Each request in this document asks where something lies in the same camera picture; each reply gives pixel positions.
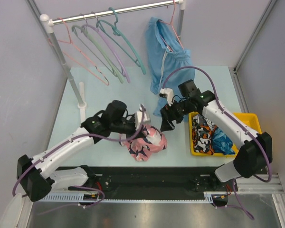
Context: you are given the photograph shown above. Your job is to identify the pink patterned shorts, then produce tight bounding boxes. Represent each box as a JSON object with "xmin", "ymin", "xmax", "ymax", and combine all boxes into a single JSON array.
[{"xmin": 119, "ymin": 124, "xmax": 168, "ymax": 162}]

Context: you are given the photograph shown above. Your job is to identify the pink wire hanger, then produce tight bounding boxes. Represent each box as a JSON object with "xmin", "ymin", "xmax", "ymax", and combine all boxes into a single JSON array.
[
  {"xmin": 159, "ymin": 0, "xmax": 185, "ymax": 50},
  {"xmin": 57, "ymin": 18, "xmax": 110, "ymax": 86}
]

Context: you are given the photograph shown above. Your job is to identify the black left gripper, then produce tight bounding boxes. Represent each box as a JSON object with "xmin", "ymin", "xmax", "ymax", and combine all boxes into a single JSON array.
[{"xmin": 111, "ymin": 116, "xmax": 146, "ymax": 143}]

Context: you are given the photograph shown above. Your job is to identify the blue patterned shorts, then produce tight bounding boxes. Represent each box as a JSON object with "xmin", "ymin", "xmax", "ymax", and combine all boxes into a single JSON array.
[{"xmin": 211, "ymin": 128, "xmax": 235, "ymax": 155}]

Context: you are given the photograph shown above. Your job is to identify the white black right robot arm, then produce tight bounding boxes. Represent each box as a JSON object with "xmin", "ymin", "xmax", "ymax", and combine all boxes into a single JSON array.
[{"xmin": 160, "ymin": 80, "xmax": 272, "ymax": 190}]

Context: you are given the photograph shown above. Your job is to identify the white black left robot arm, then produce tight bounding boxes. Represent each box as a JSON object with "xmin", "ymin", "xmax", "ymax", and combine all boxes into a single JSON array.
[{"xmin": 12, "ymin": 100, "xmax": 149, "ymax": 202}]

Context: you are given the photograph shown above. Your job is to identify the yellow plastic bin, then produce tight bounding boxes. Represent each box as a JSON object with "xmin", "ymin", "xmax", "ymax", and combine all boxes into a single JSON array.
[{"xmin": 189, "ymin": 112, "xmax": 263, "ymax": 157}]

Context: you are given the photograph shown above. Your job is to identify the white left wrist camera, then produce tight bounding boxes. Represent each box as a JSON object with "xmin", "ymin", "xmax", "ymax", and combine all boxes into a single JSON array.
[{"xmin": 134, "ymin": 104, "xmax": 150, "ymax": 129}]

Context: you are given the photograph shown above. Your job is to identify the teal plastic hanger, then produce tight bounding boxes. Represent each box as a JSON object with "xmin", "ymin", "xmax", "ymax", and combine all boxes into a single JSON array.
[{"xmin": 96, "ymin": 7, "xmax": 147, "ymax": 75}]

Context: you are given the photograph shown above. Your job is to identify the metal clothes rack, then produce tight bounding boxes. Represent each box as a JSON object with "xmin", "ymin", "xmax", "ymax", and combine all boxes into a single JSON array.
[{"xmin": 39, "ymin": 0, "xmax": 185, "ymax": 115}]

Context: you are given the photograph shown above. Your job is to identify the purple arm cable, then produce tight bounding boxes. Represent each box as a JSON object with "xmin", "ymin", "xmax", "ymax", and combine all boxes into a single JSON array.
[
  {"xmin": 12, "ymin": 104, "xmax": 148, "ymax": 197},
  {"xmin": 162, "ymin": 66, "xmax": 274, "ymax": 183}
]

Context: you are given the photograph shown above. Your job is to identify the light green plastic hanger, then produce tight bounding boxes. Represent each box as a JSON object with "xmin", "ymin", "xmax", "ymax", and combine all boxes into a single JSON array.
[{"xmin": 71, "ymin": 22, "xmax": 129, "ymax": 84}]

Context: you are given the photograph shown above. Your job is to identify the light blue shorts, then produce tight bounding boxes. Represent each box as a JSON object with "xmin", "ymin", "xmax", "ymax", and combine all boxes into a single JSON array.
[{"xmin": 145, "ymin": 17, "xmax": 195, "ymax": 116}]

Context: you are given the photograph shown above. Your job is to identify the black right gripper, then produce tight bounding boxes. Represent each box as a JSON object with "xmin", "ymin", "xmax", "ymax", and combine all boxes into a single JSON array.
[{"xmin": 160, "ymin": 97, "xmax": 192, "ymax": 132}]

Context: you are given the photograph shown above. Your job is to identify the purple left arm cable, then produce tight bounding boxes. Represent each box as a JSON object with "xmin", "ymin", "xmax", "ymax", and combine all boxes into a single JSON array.
[{"xmin": 12, "ymin": 104, "xmax": 148, "ymax": 197}]

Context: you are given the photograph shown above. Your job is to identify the camouflage patterned shorts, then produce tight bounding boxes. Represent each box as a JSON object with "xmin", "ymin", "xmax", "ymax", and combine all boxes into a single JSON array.
[{"xmin": 191, "ymin": 114, "xmax": 218, "ymax": 155}]

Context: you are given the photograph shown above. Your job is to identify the pink wire hanger left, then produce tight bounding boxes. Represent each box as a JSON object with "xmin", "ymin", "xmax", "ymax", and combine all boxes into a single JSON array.
[{"xmin": 57, "ymin": 18, "xmax": 110, "ymax": 86}]

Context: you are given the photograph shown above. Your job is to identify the purple plastic hanger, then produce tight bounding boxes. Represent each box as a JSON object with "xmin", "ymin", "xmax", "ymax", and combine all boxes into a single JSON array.
[{"xmin": 80, "ymin": 23, "xmax": 131, "ymax": 83}]

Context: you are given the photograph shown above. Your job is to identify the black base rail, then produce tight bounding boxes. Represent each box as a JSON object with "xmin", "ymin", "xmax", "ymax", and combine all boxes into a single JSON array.
[{"xmin": 54, "ymin": 165, "xmax": 239, "ymax": 202}]

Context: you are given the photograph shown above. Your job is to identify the white cable duct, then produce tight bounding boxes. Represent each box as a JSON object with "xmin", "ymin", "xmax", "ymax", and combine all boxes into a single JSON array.
[{"xmin": 38, "ymin": 192, "xmax": 222, "ymax": 204}]

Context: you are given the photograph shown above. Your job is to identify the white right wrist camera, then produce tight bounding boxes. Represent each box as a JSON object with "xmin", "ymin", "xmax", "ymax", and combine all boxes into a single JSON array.
[{"xmin": 159, "ymin": 88, "xmax": 174, "ymax": 106}]

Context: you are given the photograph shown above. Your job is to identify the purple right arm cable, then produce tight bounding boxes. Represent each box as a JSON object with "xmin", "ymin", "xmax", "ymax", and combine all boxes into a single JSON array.
[{"xmin": 162, "ymin": 66, "xmax": 274, "ymax": 183}]

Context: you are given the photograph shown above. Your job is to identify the pink wire hanger right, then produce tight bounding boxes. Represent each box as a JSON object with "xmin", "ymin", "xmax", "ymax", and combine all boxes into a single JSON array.
[{"xmin": 159, "ymin": 0, "xmax": 185, "ymax": 50}]

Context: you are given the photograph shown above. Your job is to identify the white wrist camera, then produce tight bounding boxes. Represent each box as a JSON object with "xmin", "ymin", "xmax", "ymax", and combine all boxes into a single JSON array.
[
  {"xmin": 134, "ymin": 104, "xmax": 150, "ymax": 129},
  {"xmin": 159, "ymin": 88, "xmax": 174, "ymax": 106}
]

